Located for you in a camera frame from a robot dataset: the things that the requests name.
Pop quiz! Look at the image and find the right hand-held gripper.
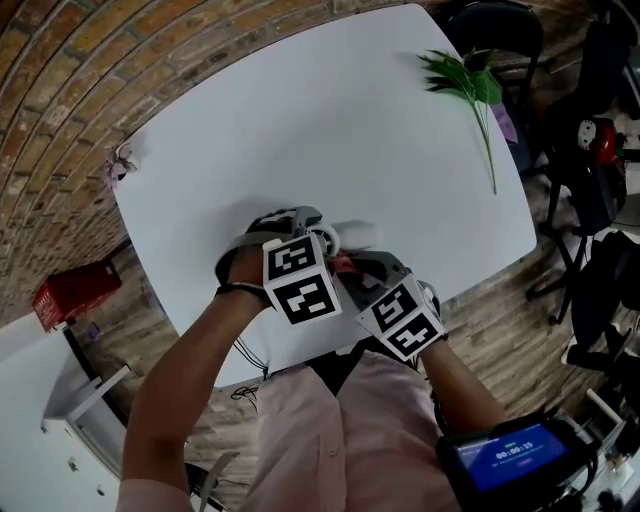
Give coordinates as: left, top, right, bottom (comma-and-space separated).
334, 248, 448, 363

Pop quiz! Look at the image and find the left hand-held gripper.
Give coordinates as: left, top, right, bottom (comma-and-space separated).
214, 205, 344, 327

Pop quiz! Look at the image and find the person's right forearm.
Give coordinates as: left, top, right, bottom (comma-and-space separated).
421, 338, 510, 437

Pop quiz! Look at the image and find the person's left forearm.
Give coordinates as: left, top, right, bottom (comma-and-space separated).
121, 287, 272, 484

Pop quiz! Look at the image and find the person's left hand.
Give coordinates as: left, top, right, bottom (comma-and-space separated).
218, 243, 274, 307

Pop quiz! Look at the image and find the black wrist band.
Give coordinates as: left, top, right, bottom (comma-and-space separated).
214, 281, 269, 302

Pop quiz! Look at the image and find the person's pink shirt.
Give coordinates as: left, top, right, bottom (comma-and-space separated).
117, 347, 462, 512

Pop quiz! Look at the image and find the pink leafed potted plant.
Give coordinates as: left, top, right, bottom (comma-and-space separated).
103, 143, 139, 189

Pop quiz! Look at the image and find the purple cloth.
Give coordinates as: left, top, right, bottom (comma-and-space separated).
491, 101, 522, 145

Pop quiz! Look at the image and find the green leafy sprig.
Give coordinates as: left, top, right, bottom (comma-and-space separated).
416, 47, 504, 196

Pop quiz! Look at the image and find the black office chair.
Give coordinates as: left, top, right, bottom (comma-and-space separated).
527, 19, 640, 326
564, 228, 640, 372

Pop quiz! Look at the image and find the red box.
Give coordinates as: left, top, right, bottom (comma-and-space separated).
32, 260, 124, 333

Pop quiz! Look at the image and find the black folding chair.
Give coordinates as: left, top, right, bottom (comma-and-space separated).
447, 0, 547, 176

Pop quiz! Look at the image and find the red and white helmet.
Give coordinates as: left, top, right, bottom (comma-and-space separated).
576, 116, 627, 167

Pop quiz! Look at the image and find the white shelf unit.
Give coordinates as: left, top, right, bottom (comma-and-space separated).
0, 309, 132, 512

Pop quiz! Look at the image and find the black cable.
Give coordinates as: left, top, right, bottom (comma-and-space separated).
229, 336, 275, 402
426, 383, 452, 437

